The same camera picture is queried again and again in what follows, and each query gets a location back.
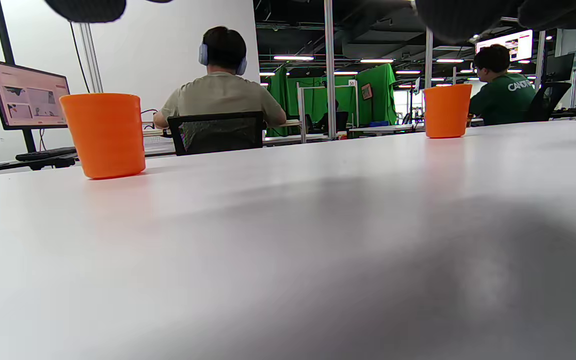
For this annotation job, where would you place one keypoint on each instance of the green cloth screen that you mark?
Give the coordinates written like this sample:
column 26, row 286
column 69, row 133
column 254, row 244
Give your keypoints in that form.
column 383, row 95

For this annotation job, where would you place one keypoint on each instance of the hanging display screen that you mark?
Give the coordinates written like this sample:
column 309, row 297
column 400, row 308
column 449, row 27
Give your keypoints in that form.
column 515, row 45

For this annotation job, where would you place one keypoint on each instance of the white tube frame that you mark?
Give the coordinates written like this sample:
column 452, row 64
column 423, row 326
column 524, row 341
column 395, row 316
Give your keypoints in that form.
column 300, row 110

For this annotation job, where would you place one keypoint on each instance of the small orange plastic cup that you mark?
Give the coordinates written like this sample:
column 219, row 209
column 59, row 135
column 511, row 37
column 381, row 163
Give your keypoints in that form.
column 447, row 111

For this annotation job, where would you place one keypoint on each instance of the aluminium frame post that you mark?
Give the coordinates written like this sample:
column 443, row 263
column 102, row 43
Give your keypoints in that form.
column 330, row 60
column 429, row 60
column 90, row 60

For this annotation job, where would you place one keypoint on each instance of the dark switched-off monitor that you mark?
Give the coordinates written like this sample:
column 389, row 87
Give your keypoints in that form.
column 560, row 67

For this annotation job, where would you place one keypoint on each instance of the black computer monitor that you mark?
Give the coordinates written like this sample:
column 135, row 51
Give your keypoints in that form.
column 28, row 95

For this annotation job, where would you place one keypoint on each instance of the row of ceiling lights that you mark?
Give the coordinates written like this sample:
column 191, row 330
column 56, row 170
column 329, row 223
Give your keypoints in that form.
column 293, row 58

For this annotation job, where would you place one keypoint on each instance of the black office chair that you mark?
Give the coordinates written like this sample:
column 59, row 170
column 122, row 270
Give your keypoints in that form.
column 548, row 100

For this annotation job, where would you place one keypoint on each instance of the small framed picture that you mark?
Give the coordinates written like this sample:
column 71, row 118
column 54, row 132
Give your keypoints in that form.
column 366, row 91

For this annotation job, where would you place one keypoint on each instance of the white background desk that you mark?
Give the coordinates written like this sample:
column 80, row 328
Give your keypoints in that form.
column 383, row 129

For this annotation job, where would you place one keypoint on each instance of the light blue headphones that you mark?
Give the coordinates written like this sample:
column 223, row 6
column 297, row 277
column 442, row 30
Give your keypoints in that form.
column 202, row 54

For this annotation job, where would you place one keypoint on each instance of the large orange plastic cup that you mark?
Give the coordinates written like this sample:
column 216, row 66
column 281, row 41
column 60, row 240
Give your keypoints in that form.
column 104, row 135

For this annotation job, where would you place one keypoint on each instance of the black keyboard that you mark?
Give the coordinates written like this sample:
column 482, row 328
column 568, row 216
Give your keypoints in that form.
column 45, row 154

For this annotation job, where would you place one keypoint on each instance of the black monitor stand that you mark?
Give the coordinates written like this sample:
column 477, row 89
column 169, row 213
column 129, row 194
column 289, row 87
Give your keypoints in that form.
column 4, row 40

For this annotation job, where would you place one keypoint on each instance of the black mesh chair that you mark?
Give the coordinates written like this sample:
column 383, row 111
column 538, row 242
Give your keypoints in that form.
column 218, row 134

